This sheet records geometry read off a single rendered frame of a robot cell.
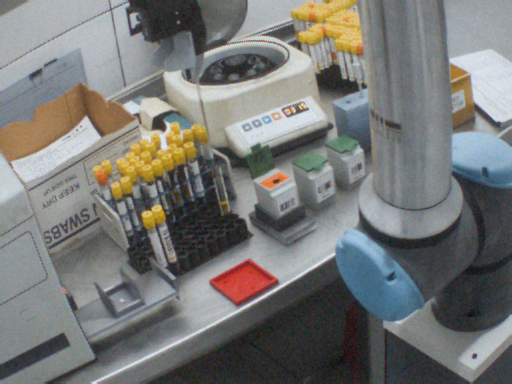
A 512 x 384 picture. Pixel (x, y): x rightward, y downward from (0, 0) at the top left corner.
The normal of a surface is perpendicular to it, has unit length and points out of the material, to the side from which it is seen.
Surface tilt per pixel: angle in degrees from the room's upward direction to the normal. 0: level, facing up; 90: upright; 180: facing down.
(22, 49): 90
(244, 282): 0
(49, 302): 90
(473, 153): 7
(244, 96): 90
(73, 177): 94
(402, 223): 49
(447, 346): 1
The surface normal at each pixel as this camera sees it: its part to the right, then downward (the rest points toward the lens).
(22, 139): 0.58, 0.32
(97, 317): -0.18, -0.83
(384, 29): -0.58, 0.55
